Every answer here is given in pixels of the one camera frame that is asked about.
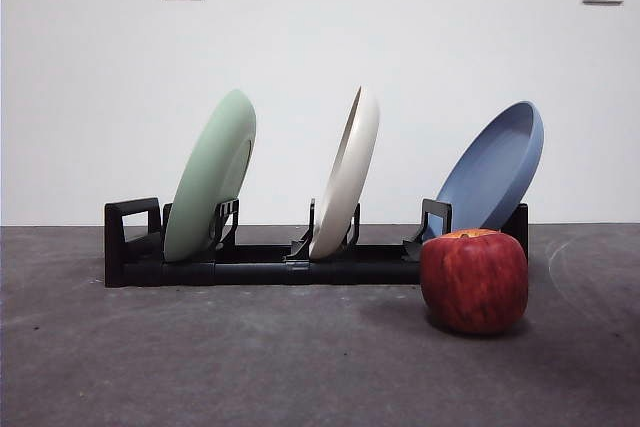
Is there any green round plate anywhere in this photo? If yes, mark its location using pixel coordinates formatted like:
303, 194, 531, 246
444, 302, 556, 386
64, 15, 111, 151
163, 88, 258, 263

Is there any red apple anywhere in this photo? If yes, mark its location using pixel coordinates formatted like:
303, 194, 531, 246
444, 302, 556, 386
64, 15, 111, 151
419, 228, 530, 336

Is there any white round plate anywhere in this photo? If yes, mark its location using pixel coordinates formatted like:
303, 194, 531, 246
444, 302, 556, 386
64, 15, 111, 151
308, 85, 381, 261

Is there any black plate rack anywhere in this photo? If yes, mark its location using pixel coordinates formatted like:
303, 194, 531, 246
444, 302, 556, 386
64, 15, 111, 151
103, 196, 530, 289

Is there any blue round plate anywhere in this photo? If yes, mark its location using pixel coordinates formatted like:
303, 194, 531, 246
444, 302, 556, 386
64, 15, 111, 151
433, 100, 545, 243

